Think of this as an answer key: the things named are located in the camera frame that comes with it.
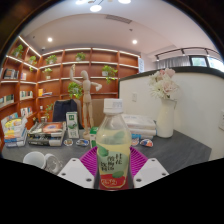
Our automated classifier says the grey curtain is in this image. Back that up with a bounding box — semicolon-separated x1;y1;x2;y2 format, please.
156;55;192;70

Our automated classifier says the white partition with dark top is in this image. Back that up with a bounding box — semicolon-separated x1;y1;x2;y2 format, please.
118;66;224;162

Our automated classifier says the clear bottle with yellow drink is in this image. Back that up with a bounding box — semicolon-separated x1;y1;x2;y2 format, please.
95;98;132;191

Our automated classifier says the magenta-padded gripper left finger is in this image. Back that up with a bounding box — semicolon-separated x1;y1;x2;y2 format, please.
57;146;99;190

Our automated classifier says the window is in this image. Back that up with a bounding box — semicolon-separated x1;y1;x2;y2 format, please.
189;54;224;73

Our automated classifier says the green and white box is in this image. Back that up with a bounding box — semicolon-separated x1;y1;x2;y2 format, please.
89;126;100;150

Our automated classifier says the white vase with pale flowers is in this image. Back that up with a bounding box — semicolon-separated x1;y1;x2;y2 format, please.
148;68;180;139

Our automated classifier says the grey white triangle-patterned cup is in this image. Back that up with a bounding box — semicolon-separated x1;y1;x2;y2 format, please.
22;150;64;175

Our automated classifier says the wooden artist mannequin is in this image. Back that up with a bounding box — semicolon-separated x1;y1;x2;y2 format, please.
68;63;103;140

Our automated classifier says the white and green carton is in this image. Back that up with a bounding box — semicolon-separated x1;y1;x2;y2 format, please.
65;111;80;139

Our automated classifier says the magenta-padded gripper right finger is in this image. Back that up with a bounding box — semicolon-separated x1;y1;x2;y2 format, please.
129;146;170;190

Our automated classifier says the ceiling air vent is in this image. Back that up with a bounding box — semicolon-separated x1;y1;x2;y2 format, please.
105;14;133;25

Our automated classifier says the black track light rail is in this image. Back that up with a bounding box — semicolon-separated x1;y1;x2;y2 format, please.
154;47;221;62

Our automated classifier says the brown chair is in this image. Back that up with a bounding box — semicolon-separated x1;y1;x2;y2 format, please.
77;98;108;128

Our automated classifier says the orange wooden shelf unit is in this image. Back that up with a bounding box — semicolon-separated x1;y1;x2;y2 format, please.
0;34;140;148

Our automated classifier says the dark blue chair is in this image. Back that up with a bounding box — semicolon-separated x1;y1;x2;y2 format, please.
52;99;79;123

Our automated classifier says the stack of white packs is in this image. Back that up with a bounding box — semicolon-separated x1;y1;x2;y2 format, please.
121;113;158;140

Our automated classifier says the multi-bulb ceiling lamp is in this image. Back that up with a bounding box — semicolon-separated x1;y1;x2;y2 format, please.
74;0;132;13

